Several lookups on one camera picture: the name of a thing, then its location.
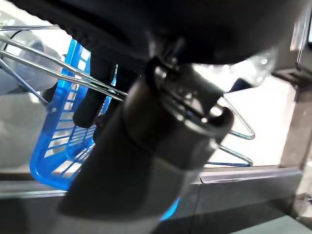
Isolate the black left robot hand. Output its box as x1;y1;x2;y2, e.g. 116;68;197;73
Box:
14;0;302;234

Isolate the metal wire basket handle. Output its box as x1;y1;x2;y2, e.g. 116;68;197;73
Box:
0;24;256;141
0;48;254;167

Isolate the blue plastic shopping basket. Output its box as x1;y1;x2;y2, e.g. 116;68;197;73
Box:
29;39;181;221

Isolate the left hand clear plastic flap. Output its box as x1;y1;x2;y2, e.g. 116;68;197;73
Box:
194;47;278;93

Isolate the dark stone plinth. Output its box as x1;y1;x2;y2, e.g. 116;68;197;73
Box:
277;80;312;220

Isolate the black display shelf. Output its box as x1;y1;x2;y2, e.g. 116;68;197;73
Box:
0;165;304;234

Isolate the black low shelf clear rail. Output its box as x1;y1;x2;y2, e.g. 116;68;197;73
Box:
272;0;312;85

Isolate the clear shelf price rail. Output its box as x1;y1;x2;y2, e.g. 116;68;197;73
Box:
0;185;70;198
199;167;303;184

